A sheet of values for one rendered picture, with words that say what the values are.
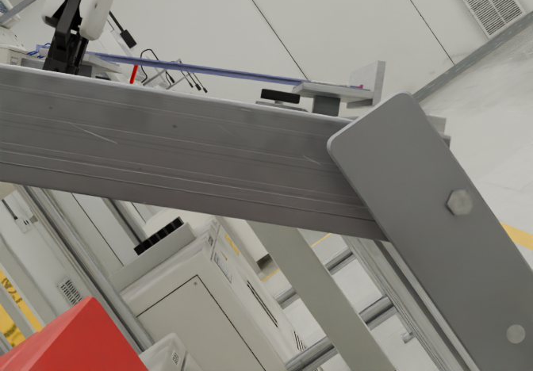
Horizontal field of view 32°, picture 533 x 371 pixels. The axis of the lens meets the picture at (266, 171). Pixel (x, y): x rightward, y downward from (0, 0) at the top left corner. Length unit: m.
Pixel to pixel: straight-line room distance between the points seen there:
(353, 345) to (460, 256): 1.03
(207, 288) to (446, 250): 1.54
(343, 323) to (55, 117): 1.03
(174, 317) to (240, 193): 1.51
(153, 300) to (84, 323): 1.81
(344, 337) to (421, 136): 1.05
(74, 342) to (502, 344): 0.34
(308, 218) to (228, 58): 8.12
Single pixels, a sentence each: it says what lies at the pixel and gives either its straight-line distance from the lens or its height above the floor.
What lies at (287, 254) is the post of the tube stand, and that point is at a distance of 1.45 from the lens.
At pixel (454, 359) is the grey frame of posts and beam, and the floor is 0.38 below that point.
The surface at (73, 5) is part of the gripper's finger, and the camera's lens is 0.95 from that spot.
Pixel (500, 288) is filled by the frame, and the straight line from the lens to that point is 0.47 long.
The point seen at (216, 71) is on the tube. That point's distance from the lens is 1.43.
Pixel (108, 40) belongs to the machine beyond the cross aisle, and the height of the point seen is 1.65.
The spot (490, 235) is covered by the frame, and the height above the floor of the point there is 0.68.
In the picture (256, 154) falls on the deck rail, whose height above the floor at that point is 0.77.
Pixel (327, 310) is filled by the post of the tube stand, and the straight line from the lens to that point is 1.47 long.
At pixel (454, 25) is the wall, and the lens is 8.84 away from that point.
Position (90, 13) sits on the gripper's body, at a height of 0.97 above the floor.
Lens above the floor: 0.79
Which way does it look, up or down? 3 degrees down
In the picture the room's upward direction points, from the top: 35 degrees counter-clockwise
